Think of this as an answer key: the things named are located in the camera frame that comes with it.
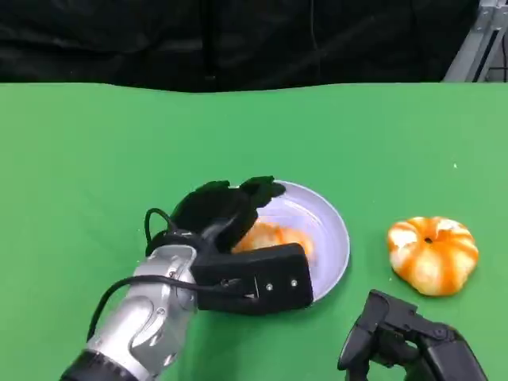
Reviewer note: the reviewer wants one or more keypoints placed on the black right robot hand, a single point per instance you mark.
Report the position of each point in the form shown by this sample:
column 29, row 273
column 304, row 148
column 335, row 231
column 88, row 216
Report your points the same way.
column 440, row 349

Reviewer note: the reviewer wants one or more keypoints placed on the oblong orange white bread roll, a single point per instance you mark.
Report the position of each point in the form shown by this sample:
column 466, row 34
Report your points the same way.
column 274, row 236

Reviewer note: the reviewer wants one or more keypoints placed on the aluminium frame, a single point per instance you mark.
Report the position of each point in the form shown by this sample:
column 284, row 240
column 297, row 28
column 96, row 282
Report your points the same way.
column 472, row 43

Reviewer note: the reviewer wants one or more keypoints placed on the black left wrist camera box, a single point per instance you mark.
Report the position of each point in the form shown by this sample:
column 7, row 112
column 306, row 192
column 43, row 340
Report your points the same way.
column 274, row 274

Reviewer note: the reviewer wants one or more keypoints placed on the pumpkin-shaped orange white bread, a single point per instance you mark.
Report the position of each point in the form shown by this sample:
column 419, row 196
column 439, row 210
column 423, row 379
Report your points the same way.
column 432, row 258

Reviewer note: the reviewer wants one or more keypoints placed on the lilac plate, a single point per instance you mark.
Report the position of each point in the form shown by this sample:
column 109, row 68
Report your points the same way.
column 313, row 222

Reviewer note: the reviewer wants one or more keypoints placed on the black curtain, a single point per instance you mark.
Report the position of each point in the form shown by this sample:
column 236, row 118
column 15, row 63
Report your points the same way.
column 158, row 39

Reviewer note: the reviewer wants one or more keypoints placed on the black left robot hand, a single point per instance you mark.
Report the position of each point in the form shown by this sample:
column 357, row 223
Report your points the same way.
column 214, row 210

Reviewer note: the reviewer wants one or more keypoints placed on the green table cloth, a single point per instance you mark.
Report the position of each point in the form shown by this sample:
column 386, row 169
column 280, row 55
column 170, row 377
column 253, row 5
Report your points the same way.
column 119, row 139

